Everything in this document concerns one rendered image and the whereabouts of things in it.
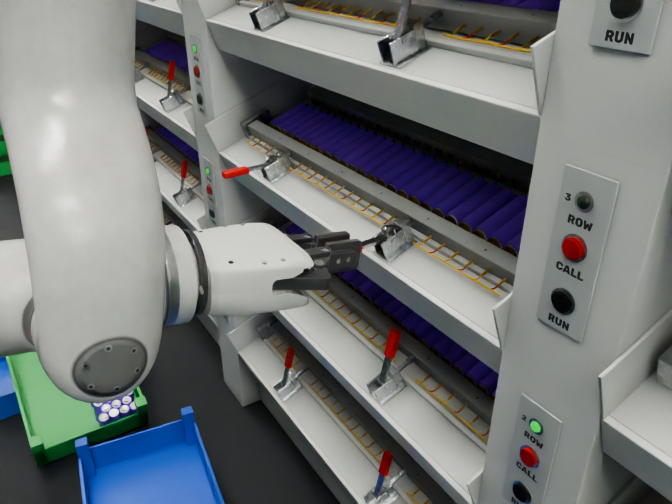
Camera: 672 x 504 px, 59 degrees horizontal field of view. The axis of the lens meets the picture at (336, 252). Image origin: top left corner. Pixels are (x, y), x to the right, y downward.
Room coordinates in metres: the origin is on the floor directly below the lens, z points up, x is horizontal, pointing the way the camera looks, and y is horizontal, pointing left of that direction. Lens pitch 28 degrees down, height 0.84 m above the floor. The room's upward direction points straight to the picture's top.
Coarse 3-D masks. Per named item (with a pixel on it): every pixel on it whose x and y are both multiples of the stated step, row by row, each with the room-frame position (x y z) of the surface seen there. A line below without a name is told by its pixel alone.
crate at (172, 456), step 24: (144, 432) 0.79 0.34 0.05; (168, 432) 0.81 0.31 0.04; (192, 432) 0.81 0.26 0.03; (96, 456) 0.75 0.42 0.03; (120, 456) 0.77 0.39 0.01; (144, 456) 0.78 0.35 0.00; (168, 456) 0.78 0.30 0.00; (192, 456) 0.78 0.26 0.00; (96, 480) 0.72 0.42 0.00; (120, 480) 0.72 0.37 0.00; (144, 480) 0.72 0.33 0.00; (168, 480) 0.72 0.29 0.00; (192, 480) 0.72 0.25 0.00
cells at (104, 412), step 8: (120, 400) 0.85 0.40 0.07; (128, 400) 0.85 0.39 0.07; (96, 408) 0.83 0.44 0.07; (104, 408) 0.83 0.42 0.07; (112, 408) 0.84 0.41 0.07; (120, 408) 0.83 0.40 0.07; (128, 408) 0.84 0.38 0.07; (96, 416) 0.84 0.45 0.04; (104, 416) 0.81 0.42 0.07; (112, 416) 0.81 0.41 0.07; (120, 416) 0.83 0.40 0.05; (104, 424) 0.81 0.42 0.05
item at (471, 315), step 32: (256, 96) 0.95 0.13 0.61; (288, 96) 0.98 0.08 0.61; (224, 128) 0.91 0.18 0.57; (224, 160) 0.90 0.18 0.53; (256, 160) 0.85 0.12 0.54; (256, 192) 0.83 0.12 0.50; (288, 192) 0.73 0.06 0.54; (320, 192) 0.71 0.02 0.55; (320, 224) 0.65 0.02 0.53; (352, 224) 0.63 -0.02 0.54; (416, 256) 0.54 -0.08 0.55; (384, 288) 0.56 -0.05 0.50; (416, 288) 0.50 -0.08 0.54; (448, 288) 0.49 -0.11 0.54; (480, 288) 0.47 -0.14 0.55; (448, 320) 0.46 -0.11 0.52; (480, 320) 0.44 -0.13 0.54; (480, 352) 0.43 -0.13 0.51
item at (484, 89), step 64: (256, 0) 0.88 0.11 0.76; (320, 0) 0.77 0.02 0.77; (384, 0) 0.66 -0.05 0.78; (448, 0) 0.59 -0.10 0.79; (512, 0) 0.56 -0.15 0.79; (320, 64) 0.65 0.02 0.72; (384, 64) 0.56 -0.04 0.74; (448, 64) 0.52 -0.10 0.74; (512, 64) 0.49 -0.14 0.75; (448, 128) 0.49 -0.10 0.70; (512, 128) 0.43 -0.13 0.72
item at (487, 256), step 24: (288, 144) 0.81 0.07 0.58; (312, 168) 0.76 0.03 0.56; (336, 168) 0.71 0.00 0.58; (336, 192) 0.68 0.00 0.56; (360, 192) 0.66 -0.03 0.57; (384, 192) 0.63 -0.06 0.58; (408, 216) 0.58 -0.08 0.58; (432, 216) 0.56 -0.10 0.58; (456, 240) 0.52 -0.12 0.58; (480, 240) 0.51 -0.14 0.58; (480, 264) 0.49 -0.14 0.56; (504, 264) 0.47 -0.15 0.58
